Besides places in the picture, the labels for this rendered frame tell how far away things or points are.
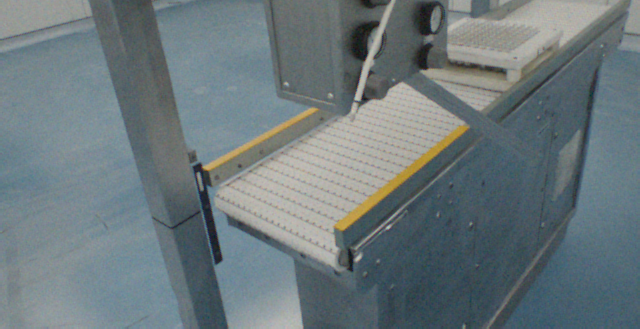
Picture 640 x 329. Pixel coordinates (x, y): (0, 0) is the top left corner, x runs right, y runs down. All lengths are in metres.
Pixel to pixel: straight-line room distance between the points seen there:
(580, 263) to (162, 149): 1.59
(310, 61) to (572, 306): 1.49
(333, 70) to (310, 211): 0.29
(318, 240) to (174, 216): 0.25
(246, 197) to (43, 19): 5.11
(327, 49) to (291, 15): 0.05
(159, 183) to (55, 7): 5.11
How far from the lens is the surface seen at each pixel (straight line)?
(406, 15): 0.63
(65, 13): 5.92
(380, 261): 0.80
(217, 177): 0.87
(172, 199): 0.85
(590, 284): 2.01
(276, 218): 0.79
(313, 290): 1.05
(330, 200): 0.81
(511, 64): 1.13
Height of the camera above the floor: 1.29
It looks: 29 degrees down
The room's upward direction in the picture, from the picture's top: 6 degrees counter-clockwise
